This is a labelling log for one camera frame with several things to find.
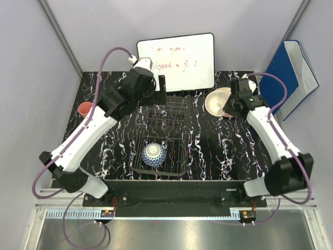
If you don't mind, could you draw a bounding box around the red floral bowl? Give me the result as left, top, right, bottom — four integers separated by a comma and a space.
204, 87, 231, 117

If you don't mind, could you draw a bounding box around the blue white patterned bowl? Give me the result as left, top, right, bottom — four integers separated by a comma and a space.
142, 143, 167, 167

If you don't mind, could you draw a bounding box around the pink plastic cup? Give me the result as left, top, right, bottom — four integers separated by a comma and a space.
78, 102, 93, 118

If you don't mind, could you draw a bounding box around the cream pink plate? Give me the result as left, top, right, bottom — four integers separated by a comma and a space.
223, 113, 234, 118

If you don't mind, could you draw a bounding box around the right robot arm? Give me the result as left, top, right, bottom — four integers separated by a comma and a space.
224, 78, 314, 207

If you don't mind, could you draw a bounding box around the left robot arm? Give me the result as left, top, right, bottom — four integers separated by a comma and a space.
39, 67, 167, 206

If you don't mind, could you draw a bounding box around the white whiteboard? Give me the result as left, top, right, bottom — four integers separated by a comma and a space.
136, 33, 215, 92

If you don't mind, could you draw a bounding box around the blue folder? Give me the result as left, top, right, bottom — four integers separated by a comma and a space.
259, 40, 319, 121

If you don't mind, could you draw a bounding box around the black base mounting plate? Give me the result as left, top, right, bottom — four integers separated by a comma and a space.
82, 180, 268, 219

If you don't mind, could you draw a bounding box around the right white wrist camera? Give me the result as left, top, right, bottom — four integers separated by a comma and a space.
241, 74, 257, 93

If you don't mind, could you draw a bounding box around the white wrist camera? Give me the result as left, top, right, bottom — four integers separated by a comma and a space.
241, 74, 257, 93
129, 56, 153, 71

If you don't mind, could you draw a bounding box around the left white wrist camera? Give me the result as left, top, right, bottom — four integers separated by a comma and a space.
129, 56, 153, 71

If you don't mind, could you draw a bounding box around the grey wire dish rack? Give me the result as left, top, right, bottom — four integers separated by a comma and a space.
130, 96, 189, 177

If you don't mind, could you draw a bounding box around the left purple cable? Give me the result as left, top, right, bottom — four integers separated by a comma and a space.
31, 46, 137, 247

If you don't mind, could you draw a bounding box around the white slotted cable duct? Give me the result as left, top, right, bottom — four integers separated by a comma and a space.
46, 209, 115, 220

